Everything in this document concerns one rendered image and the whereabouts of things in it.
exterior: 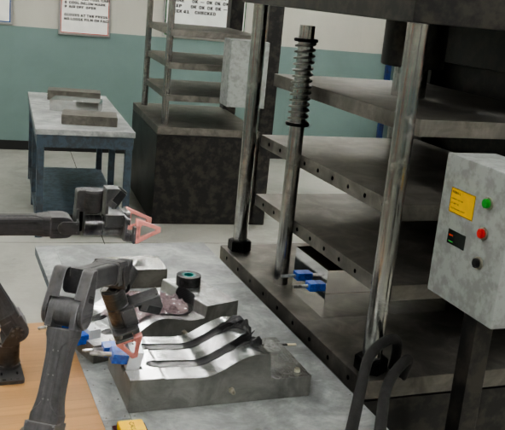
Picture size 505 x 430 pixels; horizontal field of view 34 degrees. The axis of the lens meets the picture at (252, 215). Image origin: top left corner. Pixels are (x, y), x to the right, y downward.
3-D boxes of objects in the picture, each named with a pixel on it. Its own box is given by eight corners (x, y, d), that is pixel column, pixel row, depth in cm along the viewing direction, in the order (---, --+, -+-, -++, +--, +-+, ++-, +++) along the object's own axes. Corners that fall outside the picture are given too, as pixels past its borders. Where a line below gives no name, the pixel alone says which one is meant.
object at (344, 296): (322, 318, 284) (327, 270, 280) (291, 290, 308) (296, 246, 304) (444, 310, 303) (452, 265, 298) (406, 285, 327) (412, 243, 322)
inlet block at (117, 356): (89, 367, 205) (94, 349, 203) (85, 356, 209) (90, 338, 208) (138, 370, 211) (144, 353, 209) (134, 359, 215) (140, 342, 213)
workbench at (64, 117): (32, 238, 595) (35, 115, 572) (26, 177, 770) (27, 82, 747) (130, 238, 615) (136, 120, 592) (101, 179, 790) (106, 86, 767)
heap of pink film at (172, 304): (124, 333, 239) (125, 307, 237) (95, 311, 252) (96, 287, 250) (198, 317, 255) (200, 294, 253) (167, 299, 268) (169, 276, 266)
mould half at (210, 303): (93, 363, 231) (95, 328, 228) (53, 330, 250) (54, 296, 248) (235, 332, 262) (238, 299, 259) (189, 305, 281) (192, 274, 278)
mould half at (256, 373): (128, 413, 206) (130, 363, 203) (107, 368, 230) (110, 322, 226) (309, 395, 225) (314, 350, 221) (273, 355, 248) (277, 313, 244)
